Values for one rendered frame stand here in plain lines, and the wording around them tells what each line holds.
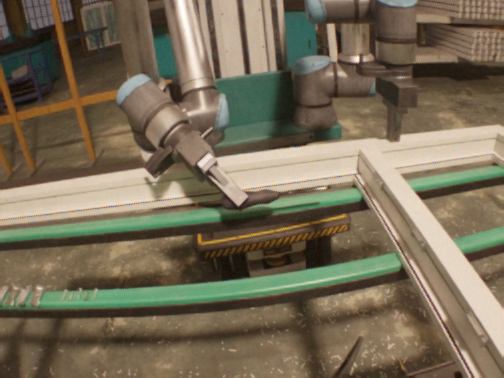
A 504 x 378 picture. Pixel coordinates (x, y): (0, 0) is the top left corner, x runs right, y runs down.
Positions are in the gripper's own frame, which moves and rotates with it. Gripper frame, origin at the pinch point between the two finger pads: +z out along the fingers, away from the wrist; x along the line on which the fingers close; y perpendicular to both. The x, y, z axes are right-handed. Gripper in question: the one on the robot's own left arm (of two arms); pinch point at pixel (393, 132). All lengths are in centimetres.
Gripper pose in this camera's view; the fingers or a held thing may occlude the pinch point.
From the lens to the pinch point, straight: 87.5
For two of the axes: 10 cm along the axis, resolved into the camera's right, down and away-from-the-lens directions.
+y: 9.9, -1.3, 0.3
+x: -0.9, -4.9, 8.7
